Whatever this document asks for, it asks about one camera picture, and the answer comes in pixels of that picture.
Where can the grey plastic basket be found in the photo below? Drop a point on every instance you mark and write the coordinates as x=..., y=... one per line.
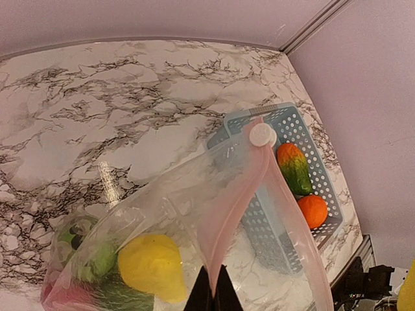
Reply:
x=269, y=239

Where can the clear zip top bag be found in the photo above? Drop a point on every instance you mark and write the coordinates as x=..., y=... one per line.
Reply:
x=200, y=205

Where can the right aluminium frame post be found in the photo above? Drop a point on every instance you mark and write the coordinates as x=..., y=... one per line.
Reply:
x=321, y=19

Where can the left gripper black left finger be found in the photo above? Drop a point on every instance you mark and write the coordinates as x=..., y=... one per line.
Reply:
x=201, y=298

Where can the green orange mango toy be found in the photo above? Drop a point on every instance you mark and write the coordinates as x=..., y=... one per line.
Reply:
x=293, y=166

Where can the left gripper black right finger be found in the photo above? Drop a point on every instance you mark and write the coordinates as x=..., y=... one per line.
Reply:
x=225, y=298

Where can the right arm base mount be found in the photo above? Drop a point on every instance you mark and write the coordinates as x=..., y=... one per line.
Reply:
x=355, y=284

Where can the orange toy fruit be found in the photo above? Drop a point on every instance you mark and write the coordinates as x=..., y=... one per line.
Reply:
x=314, y=210

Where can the yellow bell pepper toy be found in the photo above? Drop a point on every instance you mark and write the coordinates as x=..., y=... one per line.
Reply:
x=152, y=264

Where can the yellow banana toy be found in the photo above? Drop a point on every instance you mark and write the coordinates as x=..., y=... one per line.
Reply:
x=406, y=297

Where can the green watermelon toy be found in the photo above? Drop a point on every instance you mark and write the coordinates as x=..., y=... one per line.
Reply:
x=90, y=261

